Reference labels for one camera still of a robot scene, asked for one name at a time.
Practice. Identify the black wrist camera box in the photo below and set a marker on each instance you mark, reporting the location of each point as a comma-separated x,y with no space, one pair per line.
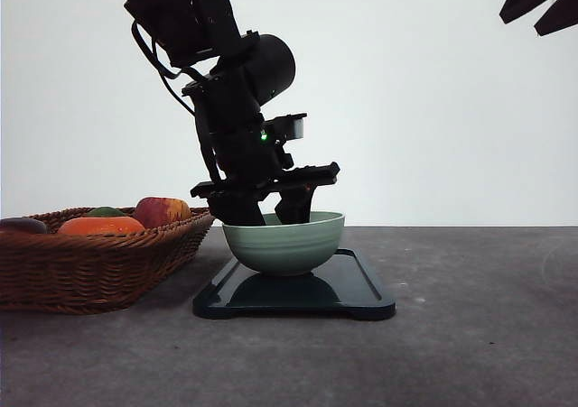
287,127

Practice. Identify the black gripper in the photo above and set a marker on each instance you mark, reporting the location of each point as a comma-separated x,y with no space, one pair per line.
245,160

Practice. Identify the orange tangerine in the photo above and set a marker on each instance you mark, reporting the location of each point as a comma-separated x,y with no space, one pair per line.
100,226

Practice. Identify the dark blue rectangular tray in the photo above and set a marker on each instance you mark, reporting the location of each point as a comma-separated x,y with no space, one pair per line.
344,286

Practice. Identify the light green ribbed bowl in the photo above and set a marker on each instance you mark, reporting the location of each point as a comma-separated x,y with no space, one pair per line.
286,249

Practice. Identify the dark purple fruit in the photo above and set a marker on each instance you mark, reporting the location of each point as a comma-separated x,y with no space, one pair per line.
24,225

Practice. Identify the red yellow apple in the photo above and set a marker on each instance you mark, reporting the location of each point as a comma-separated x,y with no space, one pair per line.
155,211

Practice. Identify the brown wicker basket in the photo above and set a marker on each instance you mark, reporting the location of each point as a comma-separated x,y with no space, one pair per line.
79,274

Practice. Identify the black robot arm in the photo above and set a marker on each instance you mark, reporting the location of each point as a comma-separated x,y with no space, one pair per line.
244,71

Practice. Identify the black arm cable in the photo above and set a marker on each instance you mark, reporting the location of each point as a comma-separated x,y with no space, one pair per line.
165,76

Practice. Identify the dark green fruit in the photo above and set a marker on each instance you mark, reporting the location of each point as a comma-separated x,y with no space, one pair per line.
105,212

